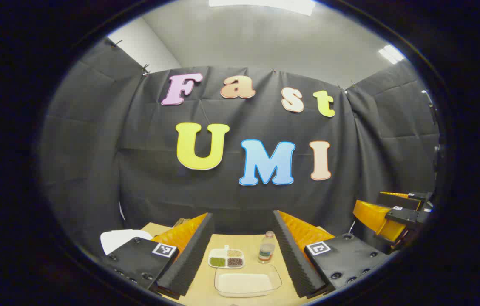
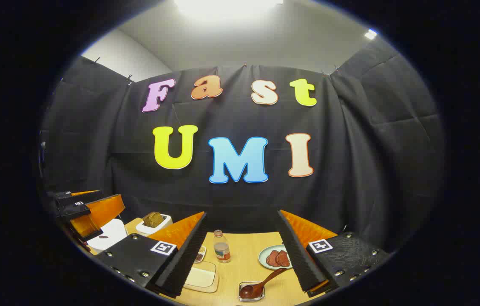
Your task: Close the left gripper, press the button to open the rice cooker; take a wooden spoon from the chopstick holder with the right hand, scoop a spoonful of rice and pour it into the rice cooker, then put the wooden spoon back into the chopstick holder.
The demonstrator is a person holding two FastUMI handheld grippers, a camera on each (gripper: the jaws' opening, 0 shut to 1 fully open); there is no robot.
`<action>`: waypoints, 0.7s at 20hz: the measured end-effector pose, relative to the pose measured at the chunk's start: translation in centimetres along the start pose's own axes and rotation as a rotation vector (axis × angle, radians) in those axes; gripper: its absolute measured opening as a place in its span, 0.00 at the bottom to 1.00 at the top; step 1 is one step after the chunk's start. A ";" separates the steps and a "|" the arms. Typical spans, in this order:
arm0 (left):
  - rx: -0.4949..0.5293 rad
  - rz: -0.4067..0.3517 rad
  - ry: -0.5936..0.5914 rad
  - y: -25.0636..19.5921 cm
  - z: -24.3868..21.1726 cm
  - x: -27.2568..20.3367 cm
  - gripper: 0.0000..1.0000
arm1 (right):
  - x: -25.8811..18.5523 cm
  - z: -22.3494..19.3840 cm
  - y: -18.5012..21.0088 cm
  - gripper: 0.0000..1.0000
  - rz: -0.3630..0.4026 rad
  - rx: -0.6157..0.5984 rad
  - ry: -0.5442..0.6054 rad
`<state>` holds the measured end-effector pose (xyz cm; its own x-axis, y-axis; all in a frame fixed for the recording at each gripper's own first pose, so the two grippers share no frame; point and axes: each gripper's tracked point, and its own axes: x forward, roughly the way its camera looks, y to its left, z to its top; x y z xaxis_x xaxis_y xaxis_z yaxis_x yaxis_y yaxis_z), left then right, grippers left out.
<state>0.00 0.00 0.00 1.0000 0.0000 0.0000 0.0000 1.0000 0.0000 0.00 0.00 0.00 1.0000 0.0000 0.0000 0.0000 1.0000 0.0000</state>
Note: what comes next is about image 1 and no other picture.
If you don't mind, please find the clear plastic bottle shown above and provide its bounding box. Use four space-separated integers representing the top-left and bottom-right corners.
258 231 275 264

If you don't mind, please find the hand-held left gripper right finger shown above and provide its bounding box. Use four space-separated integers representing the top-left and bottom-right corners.
272 210 389 299

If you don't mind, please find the clear tray of white rice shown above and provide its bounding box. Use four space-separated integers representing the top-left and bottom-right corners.
214 263 283 298

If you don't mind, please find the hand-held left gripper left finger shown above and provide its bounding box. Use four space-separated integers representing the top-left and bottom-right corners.
102 212 215 298

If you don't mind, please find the ceiling light panel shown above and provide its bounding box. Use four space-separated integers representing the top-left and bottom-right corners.
378 45 405 64

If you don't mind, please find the black backdrop cloth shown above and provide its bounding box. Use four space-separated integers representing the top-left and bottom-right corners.
40 36 440 255

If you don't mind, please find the white divided bean dish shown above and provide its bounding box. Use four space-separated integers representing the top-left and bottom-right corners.
208 245 245 269

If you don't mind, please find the white rice cooker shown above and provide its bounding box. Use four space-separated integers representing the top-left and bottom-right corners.
100 229 153 255

